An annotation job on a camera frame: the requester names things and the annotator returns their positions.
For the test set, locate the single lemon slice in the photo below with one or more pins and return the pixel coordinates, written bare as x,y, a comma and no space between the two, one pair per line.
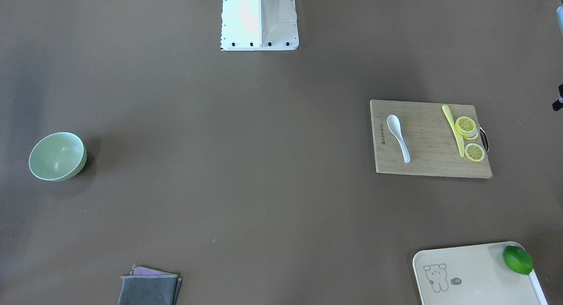
474,152

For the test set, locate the cream tray with bear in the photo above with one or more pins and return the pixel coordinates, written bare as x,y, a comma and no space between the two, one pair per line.
473,275

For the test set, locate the green lime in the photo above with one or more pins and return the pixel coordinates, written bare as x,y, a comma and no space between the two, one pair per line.
518,260

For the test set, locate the light green bowl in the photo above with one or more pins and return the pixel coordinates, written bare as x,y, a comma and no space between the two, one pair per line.
58,157

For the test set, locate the yellow plastic knife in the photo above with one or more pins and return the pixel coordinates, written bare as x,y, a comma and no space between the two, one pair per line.
459,139

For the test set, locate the bamboo cutting board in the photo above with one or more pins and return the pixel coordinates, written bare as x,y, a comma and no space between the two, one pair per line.
429,140

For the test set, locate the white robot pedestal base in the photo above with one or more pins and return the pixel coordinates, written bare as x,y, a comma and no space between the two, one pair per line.
259,25

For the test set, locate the folded grey cloth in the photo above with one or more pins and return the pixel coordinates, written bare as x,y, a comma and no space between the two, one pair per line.
146,286

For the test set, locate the white ceramic spoon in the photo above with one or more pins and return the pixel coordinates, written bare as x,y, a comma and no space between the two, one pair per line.
395,128

